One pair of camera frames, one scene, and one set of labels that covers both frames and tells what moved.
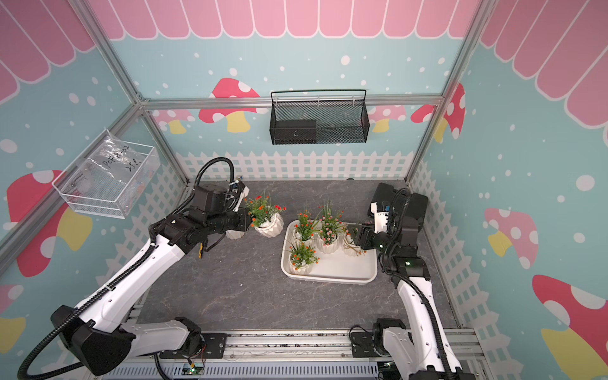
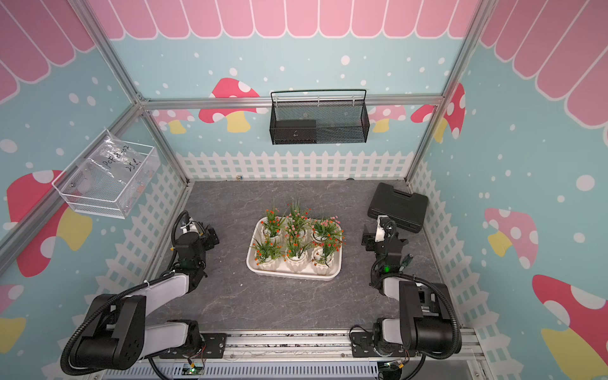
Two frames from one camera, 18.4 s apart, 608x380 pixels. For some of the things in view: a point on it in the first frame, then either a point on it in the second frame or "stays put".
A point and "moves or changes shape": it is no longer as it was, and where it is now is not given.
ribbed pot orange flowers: (307, 230) to (272, 228)
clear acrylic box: (110, 179) stays put
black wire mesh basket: (318, 116) stays put
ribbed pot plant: (264, 218) to (296, 255)
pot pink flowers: (330, 227) to (296, 226)
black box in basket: (295, 131) stays put
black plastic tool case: (414, 204) stays put
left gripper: (245, 221) to (206, 238)
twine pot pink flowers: (350, 247) to (328, 229)
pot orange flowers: (235, 234) to (322, 254)
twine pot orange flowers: (302, 259) to (267, 252)
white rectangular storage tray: (336, 267) moves or changes shape
